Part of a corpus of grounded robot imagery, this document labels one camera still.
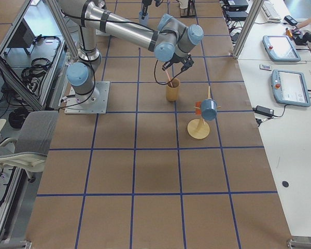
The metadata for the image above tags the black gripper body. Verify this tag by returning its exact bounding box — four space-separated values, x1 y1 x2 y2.
171 53 194 72

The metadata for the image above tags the light blue plastic cup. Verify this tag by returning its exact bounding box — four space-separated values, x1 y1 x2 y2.
139 11 149 26

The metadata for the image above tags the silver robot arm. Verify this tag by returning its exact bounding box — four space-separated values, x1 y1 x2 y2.
59 1 204 72
142 0 152 13

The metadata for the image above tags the bamboo cylinder holder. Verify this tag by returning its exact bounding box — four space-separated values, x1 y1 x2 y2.
166 78 180 102

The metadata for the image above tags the blue mug on stand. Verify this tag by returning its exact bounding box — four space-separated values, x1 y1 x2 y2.
200 99 217 121

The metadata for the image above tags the wooden mug tree stand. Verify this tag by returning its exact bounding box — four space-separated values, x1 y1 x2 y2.
187 86 221 140

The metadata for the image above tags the blue teach pendant far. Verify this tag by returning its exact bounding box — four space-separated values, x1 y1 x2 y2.
262 35 301 62

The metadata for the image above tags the blue teach pendant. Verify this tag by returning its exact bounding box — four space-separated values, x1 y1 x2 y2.
262 35 301 62
271 70 311 107

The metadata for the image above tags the black power adapter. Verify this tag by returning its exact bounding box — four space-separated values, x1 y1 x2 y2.
252 105 274 117

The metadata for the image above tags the blue teach pendant near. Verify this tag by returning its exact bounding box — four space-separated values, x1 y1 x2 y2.
271 70 311 107

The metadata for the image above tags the grey office chair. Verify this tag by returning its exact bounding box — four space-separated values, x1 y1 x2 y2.
0 110 59 183

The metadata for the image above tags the black wire mug rack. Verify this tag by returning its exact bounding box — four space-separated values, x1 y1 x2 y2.
178 0 196 18

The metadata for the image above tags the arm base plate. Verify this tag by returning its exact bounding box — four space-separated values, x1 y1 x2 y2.
64 81 110 115

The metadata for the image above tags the aluminium frame post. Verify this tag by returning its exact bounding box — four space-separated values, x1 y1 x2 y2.
232 0 264 59

